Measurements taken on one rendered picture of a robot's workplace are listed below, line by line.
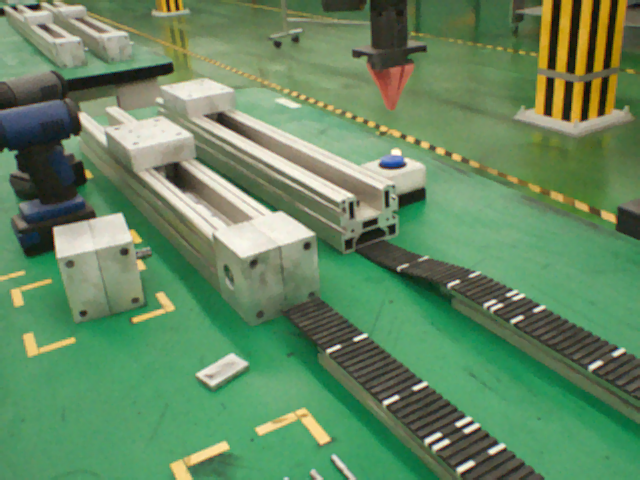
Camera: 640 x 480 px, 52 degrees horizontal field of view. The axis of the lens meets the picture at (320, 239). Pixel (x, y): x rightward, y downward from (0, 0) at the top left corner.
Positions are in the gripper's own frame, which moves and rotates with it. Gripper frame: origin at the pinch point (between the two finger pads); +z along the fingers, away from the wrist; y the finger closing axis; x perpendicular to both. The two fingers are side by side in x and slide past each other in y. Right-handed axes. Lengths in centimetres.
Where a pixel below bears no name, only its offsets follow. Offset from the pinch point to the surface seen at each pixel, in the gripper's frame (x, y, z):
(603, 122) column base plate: -154, -263, 90
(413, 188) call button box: 4.2, -1.3, 13.5
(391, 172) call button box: 2.9, 2.2, 10.2
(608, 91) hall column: -161, -274, 75
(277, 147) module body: -20.5, 10.7, 9.9
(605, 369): 53, 15, 13
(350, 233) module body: 12.2, 16.4, 13.3
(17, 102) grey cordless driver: -42, 50, -2
